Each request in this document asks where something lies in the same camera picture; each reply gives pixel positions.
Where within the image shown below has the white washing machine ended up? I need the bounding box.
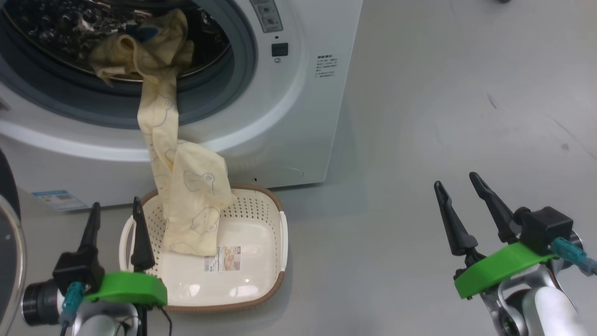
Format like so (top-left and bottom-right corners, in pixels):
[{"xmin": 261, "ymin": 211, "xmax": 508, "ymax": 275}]
[{"xmin": 0, "ymin": 0, "xmax": 363, "ymax": 208}]

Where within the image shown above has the teal right camera cable connector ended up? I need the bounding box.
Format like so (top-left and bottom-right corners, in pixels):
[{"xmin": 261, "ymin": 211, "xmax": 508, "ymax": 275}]
[{"xmin": 550, "ymin": 237, "xmax": 597, "ymax": 276}]

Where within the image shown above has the teal camera cable connector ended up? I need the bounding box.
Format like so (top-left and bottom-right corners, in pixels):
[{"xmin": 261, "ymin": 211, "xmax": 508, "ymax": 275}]
[
  {"xmin": 58, "ymin": 281, "xmax": 86, "ymax": 336},
  {"xmin": 550, "ymin": 237, "xmax": 597, "ymax": 276}
]

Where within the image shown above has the blue energy label sticker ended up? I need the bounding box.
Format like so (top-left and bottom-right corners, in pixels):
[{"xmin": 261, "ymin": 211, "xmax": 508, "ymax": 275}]
[{"xmin": 32, "ymin": 190, "xmax": 89, "ymax": 213}]

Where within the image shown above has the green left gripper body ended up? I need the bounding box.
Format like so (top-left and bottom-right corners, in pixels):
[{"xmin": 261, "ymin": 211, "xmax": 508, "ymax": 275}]
[{"xmin": 21, "ymin": 272, "xmax": 167, "ymax": 326}]

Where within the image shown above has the yellow garment with blue cuffs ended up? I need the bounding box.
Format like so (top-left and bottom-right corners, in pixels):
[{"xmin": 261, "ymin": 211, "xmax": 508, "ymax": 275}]
[{"xmin": 89, "ymin": 8, "xmax": 234, "ymax": 257}]

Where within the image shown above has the paper label inside basket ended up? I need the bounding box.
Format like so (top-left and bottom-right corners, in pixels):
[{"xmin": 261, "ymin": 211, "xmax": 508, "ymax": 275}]
[{"xmin": 203, "ymin": 246, "xmax": 242, "ymax": 273}]

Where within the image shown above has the cream perforated laundry basket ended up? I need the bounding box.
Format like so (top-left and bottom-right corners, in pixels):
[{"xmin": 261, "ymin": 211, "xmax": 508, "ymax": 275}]
[{"xmin": 119, "ymin": 183, "xmax": 288, "ymax": 313}]

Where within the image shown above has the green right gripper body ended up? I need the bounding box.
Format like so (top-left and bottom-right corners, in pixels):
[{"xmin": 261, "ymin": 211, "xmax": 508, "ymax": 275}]
[{"xmin": 455, "ymin": 242, "xmax": 555, "ymax": 299}]

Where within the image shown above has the perforated steel drum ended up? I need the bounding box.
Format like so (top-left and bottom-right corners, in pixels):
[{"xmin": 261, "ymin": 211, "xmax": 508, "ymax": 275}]
[{"xmin": 2, "ymin": 0, "xmax": 231, "ymax": 84}]

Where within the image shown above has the grey rubber door gasket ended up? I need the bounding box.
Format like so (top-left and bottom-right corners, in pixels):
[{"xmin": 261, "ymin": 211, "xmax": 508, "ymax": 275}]
[{"xmin": 0, "ymin": 0, "xmax": 258, "ymax": 130}]

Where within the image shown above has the thin black left gripper cable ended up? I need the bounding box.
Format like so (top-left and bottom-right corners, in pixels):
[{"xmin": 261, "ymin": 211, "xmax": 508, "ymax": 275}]
[{"xmin": 114, "ymin": 303, "xmax": 173, "ymax": 336}]

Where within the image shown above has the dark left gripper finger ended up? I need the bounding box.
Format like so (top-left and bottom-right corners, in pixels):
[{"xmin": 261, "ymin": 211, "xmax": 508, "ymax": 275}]
[
  {"xmin": 77, "ymin": 202, "xmax": 102, "ymax": 255},
  {"xmin": 131, "ymin": 196, "xmax": 156, "ymax": 272}
]

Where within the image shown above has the teal left camera cable connector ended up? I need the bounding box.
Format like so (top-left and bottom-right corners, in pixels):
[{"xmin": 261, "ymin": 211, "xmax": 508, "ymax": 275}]
[{"xmin": 58, "ymin": 281, "xmax": 86, "ymax": 336}]

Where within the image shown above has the black round washing machine door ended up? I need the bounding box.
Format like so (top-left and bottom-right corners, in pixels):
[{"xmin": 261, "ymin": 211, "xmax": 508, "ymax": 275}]
[{"xmin": 0, "ymin": 149, "xmax": 27, "ymax": 336}]

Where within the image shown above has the small printed text sticker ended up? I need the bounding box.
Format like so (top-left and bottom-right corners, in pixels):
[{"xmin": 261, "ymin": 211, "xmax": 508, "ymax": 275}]
[{"xmin": 316, "ymin": 55, "xmax": 337, "ymax": 77}]

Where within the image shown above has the grey warning sticker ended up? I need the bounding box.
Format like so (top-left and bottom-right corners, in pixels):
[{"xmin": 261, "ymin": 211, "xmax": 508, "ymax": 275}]
[{"xmin": 250, "ymin": 0, "xmax": 284, "ymax": 33}]

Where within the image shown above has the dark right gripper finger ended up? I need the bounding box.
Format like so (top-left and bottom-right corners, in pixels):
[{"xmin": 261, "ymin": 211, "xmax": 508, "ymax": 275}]
[
  {"xmin": 434, "ymin": 181, "xmax": 486, "ymax": 262},
  {"xmin": 469, "ymin": 172, "xmax": 519, "ymax": 243}
]

